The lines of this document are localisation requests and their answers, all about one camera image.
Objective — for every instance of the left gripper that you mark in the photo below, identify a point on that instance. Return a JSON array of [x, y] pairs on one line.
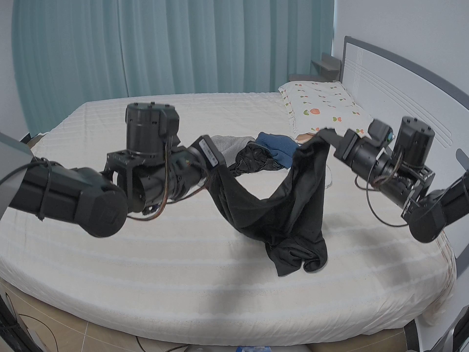
[[172, 178]]

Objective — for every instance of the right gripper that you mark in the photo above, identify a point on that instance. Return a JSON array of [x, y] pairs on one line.
[[366, 160]]

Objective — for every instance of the black garment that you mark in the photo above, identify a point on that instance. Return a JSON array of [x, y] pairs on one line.
[[293, 211]]

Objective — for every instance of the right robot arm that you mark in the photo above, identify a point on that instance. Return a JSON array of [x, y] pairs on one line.
[[417, 138]]

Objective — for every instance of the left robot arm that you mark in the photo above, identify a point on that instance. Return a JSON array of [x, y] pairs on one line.
[[73, 193]]

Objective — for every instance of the pile of clothes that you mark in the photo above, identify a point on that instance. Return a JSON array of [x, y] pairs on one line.
[[278, 147]]

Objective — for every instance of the bed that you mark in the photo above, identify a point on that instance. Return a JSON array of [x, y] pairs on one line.
[[183, 270]]

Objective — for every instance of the white printed pillow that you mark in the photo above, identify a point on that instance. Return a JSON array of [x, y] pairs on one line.
[[322, 101]]

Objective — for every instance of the grey bedside table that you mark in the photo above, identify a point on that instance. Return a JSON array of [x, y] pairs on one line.
[[328, 64]]

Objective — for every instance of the blue-green curtain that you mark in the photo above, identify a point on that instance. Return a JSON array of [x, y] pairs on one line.
[[227, 35], [66, 50]]

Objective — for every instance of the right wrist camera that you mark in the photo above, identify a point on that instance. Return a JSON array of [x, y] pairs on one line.
[[379, 130]]

